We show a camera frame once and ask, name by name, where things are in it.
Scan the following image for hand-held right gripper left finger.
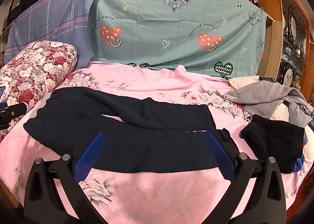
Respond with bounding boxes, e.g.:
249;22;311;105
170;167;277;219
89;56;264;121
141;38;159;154
23;131;106;224

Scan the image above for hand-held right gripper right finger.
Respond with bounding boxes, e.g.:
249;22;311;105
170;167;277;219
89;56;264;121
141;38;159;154
204;129;287;224

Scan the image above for dark navy pants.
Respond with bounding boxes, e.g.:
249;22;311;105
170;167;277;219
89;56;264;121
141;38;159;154
23;87;239;173

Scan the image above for red floral quilt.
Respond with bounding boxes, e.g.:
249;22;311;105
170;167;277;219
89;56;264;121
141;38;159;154
0;41;78;142

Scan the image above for black folded garment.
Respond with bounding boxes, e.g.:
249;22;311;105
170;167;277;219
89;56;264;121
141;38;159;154
240;114;306;174

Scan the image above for pink floral blanket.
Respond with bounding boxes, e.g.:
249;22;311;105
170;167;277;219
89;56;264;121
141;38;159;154
0;62;314;224

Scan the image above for grey garment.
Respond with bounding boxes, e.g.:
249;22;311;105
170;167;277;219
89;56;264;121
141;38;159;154
226;81;314;128

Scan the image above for cream white pillow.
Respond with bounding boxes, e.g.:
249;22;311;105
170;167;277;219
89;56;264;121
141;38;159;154
229;76;314;164

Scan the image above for small blue cloth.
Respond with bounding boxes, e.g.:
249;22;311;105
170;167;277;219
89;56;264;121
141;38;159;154
293;138;308;172

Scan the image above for purple plaid sheet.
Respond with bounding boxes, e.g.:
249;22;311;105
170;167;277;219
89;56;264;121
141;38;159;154
4;0;102;69

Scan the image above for dark blue cloth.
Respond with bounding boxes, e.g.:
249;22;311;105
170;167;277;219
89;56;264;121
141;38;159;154
259;75;279;84

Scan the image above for decorative plate on stand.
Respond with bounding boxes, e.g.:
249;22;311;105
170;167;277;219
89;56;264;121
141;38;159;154
288;6;299;42
283;66;296;85

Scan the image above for teal heart-printed sheet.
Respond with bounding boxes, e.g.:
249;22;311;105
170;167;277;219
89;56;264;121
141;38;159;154
88;0;268;78

